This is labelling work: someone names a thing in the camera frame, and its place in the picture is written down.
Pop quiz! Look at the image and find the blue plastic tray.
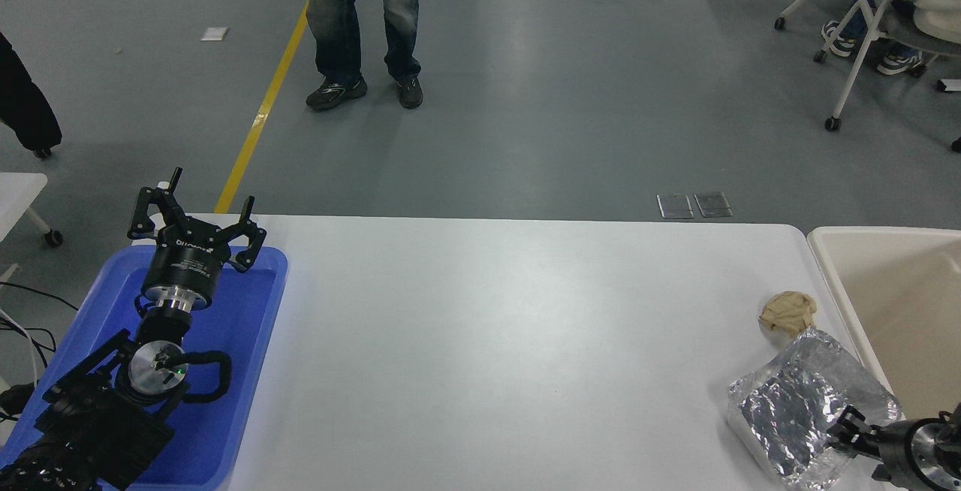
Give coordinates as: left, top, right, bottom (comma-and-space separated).
0, 245, 290, 491

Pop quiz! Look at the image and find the silver foil plate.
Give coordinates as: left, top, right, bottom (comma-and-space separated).
726, 328, 900, 491

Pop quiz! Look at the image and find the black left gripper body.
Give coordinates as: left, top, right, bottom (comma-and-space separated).
142, 226, 233, 303

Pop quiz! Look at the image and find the standing person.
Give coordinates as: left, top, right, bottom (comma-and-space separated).
303, 0, 423, 111

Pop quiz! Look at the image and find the person in dark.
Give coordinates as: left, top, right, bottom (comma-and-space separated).
0, 32, 62, 154

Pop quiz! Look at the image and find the white side table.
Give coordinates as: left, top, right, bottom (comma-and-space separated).
0, 173, 65, 248

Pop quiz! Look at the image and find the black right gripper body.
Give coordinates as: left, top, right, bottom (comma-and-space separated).
874, 419, 921, 486

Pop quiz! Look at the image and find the black cable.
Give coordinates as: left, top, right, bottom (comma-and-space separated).
0, 281, 80, 353

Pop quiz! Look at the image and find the white cable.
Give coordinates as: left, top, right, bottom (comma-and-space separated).
0, 308, 40, 388

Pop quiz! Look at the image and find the large pale bin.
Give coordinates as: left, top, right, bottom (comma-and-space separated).
807, 226, 961, 491

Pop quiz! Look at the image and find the crumpled tan paper ball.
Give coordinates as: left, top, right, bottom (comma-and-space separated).
758, 291, 818, 339

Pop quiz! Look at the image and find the metal floor plate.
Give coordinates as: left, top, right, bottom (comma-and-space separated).
657, 193, 694, 220
694, 191, 734, 218

